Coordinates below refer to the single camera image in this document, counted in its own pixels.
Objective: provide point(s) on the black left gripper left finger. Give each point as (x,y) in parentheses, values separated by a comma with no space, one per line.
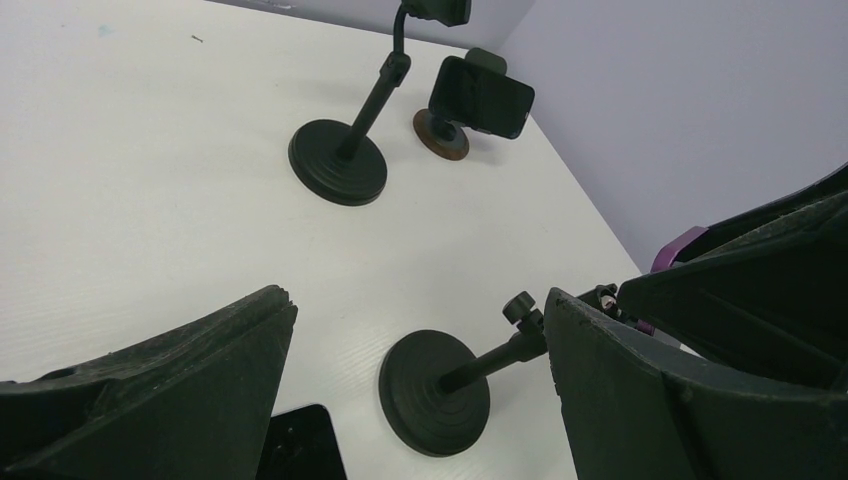
(191,403)

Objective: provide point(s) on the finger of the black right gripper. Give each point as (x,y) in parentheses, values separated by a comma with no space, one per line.
(772,302)
(724,231)

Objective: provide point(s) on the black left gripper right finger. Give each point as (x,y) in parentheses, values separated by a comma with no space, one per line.
(636,408)

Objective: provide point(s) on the silver-edged black phone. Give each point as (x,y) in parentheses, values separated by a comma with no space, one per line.
(301,444)

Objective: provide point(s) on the purple cased phone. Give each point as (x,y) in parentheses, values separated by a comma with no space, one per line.
(667,255)

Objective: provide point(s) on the black ball-joint phone stand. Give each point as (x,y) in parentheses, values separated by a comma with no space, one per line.
(434,391)

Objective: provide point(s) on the black round-base phone stand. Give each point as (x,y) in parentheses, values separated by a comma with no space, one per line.
(339,162)

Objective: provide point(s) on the brown-base small phone stand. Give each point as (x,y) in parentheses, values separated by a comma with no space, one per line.
(448,139)

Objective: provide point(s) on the black phone on brown stand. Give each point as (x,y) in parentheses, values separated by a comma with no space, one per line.
(480,98)

